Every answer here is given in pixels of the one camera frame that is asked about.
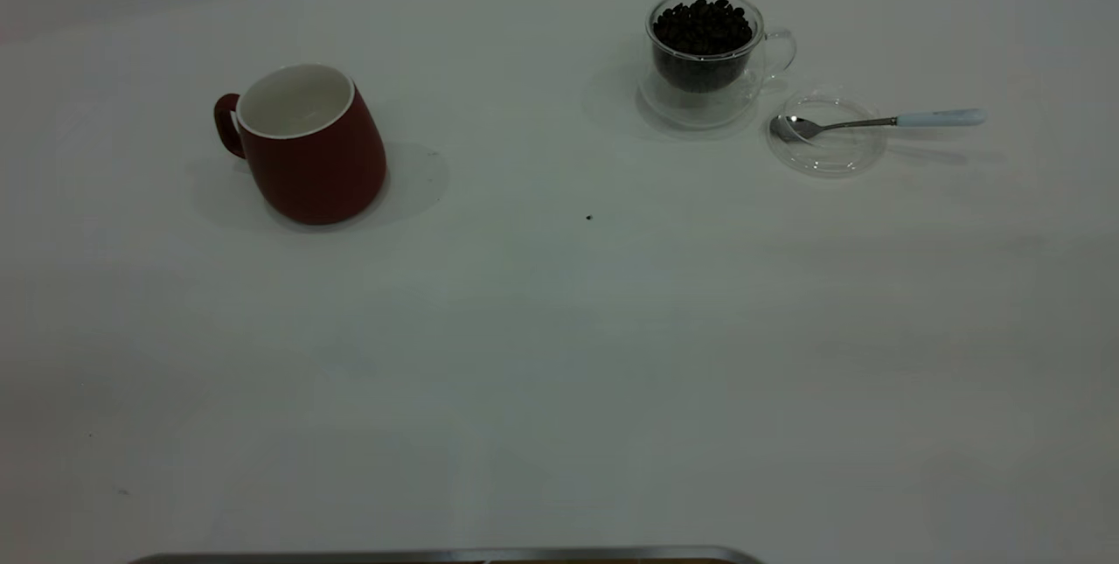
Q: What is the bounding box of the clear glass cup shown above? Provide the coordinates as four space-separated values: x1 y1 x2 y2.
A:
636 0 797 131

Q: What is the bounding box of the red ceramic mug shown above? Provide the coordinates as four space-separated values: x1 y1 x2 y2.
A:
213 64 388 226

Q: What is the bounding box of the clear glass saucer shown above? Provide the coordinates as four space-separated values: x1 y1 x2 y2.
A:
766 89 887 178

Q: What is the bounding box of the steel spoon with white handle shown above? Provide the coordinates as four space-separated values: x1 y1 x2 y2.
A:
769 108 989 143

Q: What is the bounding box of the coffee beans heap in glass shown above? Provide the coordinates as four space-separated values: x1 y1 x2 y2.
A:
653 0 754 94

